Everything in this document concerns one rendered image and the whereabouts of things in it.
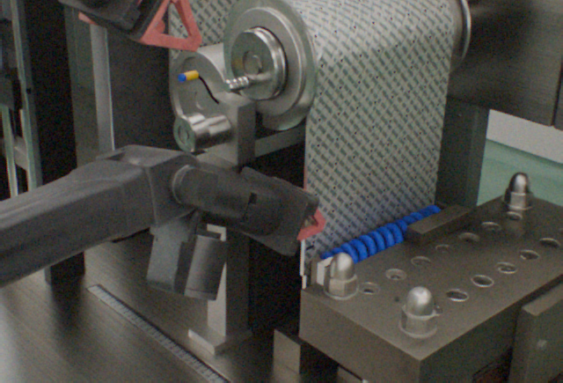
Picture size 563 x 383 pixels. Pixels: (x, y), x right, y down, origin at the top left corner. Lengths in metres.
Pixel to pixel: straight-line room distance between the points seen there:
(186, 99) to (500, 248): 0.41
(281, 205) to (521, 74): 0.39
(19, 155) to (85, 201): 0.51
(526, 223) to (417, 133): 0.18
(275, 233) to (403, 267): 0.17
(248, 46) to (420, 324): 0.33
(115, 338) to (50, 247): 0.41
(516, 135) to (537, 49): 2.92
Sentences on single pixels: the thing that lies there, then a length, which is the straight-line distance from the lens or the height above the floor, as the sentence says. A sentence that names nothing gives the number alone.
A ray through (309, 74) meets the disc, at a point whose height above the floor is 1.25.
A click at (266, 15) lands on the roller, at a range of 0.90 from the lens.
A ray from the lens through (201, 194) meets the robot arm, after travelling 0.76.
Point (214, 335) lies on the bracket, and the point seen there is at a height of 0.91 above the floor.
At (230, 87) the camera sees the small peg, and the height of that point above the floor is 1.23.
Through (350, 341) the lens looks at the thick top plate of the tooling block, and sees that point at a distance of 0.89.
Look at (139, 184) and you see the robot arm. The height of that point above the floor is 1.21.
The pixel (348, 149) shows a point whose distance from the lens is 0.96.
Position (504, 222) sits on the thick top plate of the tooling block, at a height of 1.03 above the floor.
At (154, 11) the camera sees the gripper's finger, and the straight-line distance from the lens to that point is 0.76.
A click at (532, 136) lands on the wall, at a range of 3.98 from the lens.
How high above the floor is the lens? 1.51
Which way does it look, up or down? 24 degrees down
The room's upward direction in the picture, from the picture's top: 2 degrees clockwise
